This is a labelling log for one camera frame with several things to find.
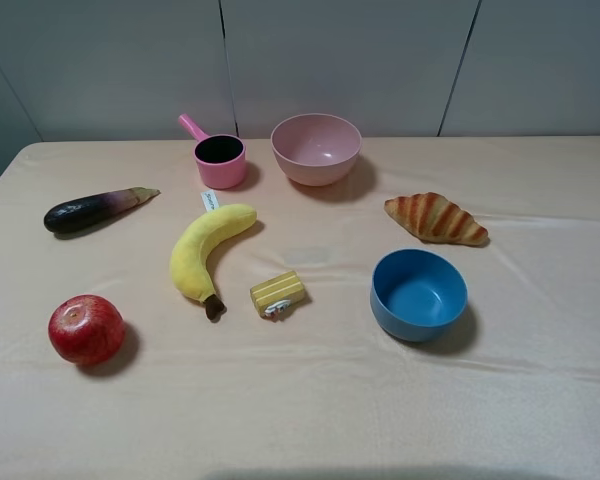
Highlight toy croissant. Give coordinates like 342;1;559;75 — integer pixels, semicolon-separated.
384;192;489;247

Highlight pink plastic bowl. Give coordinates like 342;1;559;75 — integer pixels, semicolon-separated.
270;113;362;187

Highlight pink saucepan cup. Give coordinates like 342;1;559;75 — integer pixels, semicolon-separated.
178;114;247;190

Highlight yellow plush banana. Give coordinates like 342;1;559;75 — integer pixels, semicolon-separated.
169;190;257;321

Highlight blue plastic bowl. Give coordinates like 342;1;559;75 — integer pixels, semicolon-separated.
370;249;468;343

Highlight peach tablecloth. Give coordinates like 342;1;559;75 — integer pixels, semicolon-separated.
0;137;600;479

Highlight purple toy eggplant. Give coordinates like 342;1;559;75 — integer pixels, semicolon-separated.
43;187;160;234

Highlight red toy apple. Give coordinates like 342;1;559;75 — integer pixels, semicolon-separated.
48;294;126;366

